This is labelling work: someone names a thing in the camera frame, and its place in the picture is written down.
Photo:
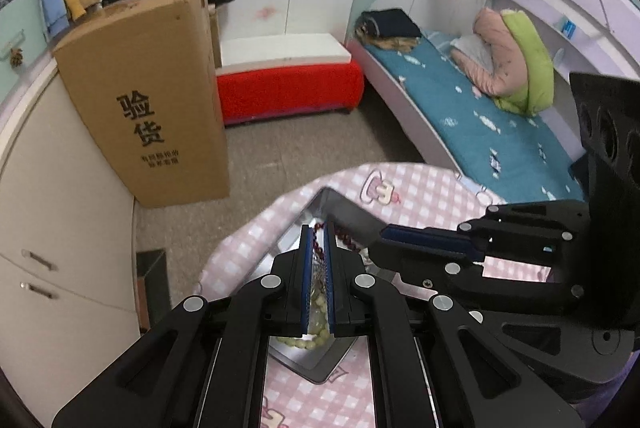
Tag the pink checkered tablecloth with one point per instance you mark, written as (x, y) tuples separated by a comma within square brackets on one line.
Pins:
[(315, 337)]

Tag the large cardboard box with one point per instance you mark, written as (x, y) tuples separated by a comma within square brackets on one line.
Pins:
[(141, 74)]

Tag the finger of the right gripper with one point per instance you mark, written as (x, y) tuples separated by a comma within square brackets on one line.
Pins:
[(425, 272), (425, 240)]

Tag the dark folded clothes on bed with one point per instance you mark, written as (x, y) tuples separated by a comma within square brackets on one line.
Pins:
[(386, 24)]

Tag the beige curved cabinet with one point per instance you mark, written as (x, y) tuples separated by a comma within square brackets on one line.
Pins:
[(67, 284)]

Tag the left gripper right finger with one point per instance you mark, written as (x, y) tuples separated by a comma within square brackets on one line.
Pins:
[(361, 304)]

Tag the teal bed sheet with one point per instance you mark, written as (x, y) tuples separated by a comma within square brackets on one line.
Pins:
[(518, 158)]

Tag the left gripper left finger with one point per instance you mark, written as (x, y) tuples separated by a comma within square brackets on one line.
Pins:
[(273, 305)]

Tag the grey metal tin box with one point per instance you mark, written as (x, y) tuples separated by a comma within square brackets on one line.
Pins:
[(334, 207)]

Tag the mint drawer cabinet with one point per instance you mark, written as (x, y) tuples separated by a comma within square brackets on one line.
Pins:
[(22, 41)]

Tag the red white bench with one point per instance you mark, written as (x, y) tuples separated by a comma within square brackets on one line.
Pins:
[(281, 76)]

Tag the green pillow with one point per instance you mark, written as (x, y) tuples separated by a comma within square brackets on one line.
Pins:
[(538, 93)]

